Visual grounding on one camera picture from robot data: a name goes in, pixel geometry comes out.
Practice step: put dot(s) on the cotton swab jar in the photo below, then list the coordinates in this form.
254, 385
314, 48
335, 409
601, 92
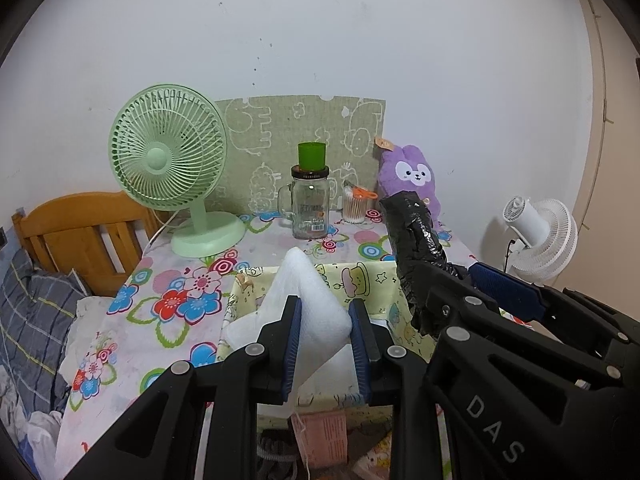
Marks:
356, 202

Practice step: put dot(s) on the pink paper packet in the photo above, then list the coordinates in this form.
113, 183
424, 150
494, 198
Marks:
321, 438

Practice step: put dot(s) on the wooden bed headboard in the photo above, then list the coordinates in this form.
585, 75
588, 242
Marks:
92, 234

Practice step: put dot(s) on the grey drawstring pouch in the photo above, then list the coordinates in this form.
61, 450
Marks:
277, 456

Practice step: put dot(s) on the purple bunny plush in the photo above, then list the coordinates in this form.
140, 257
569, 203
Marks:
404, 168

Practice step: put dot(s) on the cartoon fabric storage box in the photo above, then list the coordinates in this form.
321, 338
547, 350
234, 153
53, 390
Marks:
376, 283

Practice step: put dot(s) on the white standing fan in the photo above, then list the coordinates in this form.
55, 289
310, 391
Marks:
546, 238

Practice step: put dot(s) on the green plastic cup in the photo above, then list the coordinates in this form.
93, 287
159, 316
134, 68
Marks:
311, 156

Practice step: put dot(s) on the floral tablecloth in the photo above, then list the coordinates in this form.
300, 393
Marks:
172, 309

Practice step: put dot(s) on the green desk fan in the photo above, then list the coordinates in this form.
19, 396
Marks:
167, 149

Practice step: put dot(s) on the cartoon animal carton box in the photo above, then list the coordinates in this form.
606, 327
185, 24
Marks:
375, 464

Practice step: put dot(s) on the blue plaid pillow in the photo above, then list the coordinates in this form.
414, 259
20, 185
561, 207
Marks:
37, 309

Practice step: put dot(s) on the glass mason jar mug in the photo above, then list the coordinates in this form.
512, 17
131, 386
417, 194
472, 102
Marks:
305, 203

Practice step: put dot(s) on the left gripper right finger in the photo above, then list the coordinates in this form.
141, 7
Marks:
372, 363

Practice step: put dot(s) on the white foam pad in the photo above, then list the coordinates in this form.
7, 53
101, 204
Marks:
324, 366

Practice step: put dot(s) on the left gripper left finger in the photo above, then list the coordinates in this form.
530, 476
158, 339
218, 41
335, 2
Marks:
281, 339

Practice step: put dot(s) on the black plastic bag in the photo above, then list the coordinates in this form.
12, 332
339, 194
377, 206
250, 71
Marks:
411, 230

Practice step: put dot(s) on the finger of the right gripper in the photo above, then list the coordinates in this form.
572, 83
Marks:
513, 295
433, 295

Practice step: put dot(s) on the beige door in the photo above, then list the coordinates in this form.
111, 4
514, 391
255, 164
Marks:
606, 262

